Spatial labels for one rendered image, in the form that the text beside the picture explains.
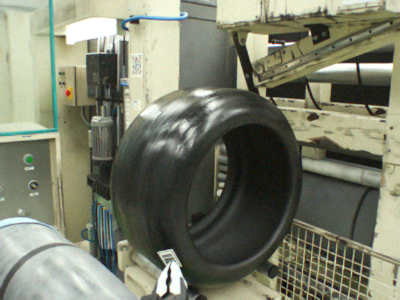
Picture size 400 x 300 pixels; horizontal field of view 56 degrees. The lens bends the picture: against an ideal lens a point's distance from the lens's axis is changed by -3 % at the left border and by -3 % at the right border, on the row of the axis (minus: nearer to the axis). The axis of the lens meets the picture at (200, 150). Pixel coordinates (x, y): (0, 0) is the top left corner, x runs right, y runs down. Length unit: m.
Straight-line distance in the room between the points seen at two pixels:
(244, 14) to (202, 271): 0.78
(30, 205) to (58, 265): 1.13
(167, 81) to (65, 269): 0.93
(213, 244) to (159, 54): 0.65
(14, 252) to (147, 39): 0.89
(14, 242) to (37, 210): 1.07
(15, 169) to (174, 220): 0.76
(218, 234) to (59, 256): 0.96
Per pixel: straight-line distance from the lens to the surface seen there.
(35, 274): 0.43
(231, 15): 1.31
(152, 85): 1.24
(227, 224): 1.36
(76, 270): 0.42
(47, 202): 1.56
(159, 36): 1.26
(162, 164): 0.88
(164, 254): 0.94
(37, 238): 0.48
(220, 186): 1.61
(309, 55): 1.25
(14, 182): 1.51
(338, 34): 1.20
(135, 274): 1.27
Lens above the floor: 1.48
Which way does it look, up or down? 11 degrees down
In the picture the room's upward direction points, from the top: 1 degrees clockwise
